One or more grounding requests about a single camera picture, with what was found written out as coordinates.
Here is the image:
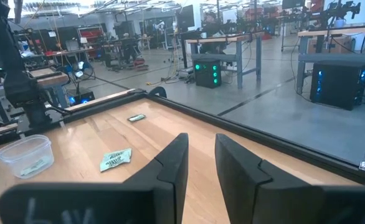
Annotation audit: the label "black computer tower green lights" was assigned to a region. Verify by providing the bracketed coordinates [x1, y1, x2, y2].
[193, 58, 222, 89]

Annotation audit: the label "black desk fan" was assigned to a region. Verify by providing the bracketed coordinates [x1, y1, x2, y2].
[72, 60, 95, 82]

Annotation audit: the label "black monitor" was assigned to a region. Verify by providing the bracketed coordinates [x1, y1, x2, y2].
[176, 4, 196, 32]

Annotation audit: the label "small wood top workbench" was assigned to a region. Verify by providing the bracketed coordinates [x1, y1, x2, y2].
[28, 67, 70, 108]

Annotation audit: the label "person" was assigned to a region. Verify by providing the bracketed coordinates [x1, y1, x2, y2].
[201, 11, 229, 55]

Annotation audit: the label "dark green white sweetener packet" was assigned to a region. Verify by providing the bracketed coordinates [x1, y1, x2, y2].
[127, 113, 147, 123]

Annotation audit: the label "small black computer blue lights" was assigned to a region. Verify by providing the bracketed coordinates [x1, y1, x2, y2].
[66, 88, 95, 106]

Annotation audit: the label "wood top workbench grey legs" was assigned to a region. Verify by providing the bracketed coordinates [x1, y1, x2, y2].
[296, 26, 365, 94]
[185, 32, 264, 90]

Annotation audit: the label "clear plastic bin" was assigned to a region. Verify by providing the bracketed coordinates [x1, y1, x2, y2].
[0, 134, 55, 180]

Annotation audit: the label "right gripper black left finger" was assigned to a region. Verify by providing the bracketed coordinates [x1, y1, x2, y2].
[0, 133, 189, 224]

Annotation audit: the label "black curved bracket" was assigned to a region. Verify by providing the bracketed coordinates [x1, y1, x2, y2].
[148, 86, 168, 99]

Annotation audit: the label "red shelf rack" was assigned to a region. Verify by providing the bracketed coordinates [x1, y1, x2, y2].
[76, 26, 105, 60]

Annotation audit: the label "pale green Stevia packet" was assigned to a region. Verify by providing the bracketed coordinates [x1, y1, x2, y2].
[100, 152, 132, 173]
[20, 159, 48, 177]
[105, 147, 133, 160]

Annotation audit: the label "black computer tower blue lights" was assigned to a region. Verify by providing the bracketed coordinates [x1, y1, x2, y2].
[309, 60, 365, 111]

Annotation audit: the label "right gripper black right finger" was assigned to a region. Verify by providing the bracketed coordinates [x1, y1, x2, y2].
[215, 133, 365, 224]

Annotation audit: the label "cardboard box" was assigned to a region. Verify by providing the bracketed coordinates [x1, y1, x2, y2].
[306, 35, 353, 54]

